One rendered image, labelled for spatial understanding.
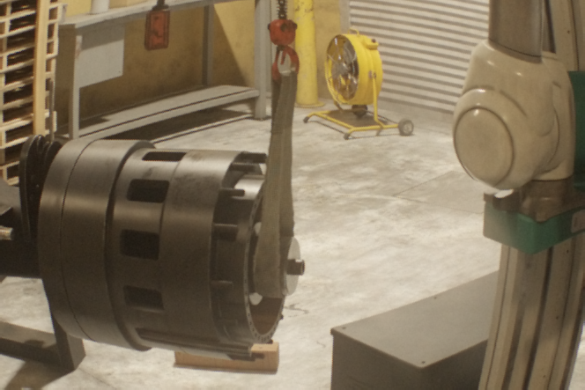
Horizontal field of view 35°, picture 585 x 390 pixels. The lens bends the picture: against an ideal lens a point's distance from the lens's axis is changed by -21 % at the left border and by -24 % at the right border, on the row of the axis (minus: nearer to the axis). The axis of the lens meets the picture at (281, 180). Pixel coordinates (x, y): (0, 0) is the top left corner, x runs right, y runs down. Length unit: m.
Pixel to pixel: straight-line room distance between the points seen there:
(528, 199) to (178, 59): 7.25
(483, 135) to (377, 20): 7.41
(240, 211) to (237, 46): 6.80
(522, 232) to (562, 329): 0.59
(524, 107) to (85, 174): 1.44
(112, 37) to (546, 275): 5.65
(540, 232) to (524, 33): 0.37
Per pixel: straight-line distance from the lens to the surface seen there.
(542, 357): 2.20
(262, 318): 2.77
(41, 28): 6.02
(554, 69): 1.63
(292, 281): 2.64
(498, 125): 1.39
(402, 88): 8.74
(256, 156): 2.62
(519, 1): 1.43
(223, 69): 9.17
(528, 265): 1.94
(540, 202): 1.65
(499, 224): 1.70
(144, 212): 2.50
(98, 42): 7.29
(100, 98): 8.22
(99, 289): 2.53
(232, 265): 2.47
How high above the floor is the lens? 1.70
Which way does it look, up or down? 15 degrees down
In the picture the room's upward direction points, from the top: 1 degrees counter-clockwise
